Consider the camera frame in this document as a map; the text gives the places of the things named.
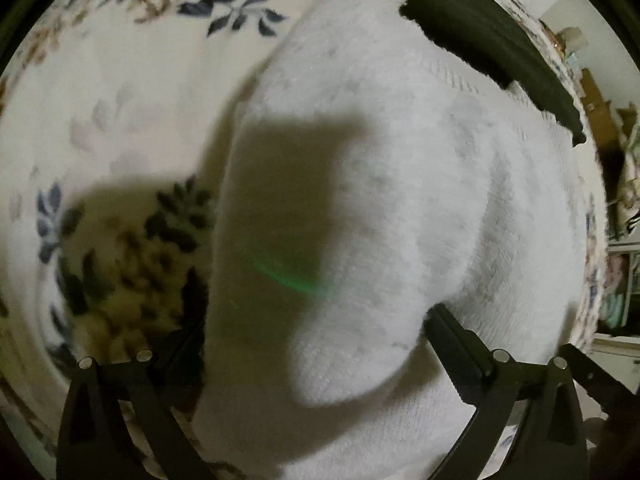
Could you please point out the black folded garment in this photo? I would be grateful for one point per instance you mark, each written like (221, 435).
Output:
(475, 25)

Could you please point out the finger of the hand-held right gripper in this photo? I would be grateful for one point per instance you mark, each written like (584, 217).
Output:
(597, 377)

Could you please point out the large brown cardboard box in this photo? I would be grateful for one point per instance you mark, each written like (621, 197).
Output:
(597, 110)

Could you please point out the white wardrobe with shelves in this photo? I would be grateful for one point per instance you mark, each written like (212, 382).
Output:
(620, 300)

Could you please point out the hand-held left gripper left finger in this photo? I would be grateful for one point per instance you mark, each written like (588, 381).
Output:
(150, 400)

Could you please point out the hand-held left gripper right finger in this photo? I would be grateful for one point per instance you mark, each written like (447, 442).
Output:
(455, 355)

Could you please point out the white knit sweater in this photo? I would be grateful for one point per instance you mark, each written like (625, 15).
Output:
(400, 185)

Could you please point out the bed with floral sheet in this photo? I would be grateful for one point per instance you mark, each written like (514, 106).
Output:
(125, 85)

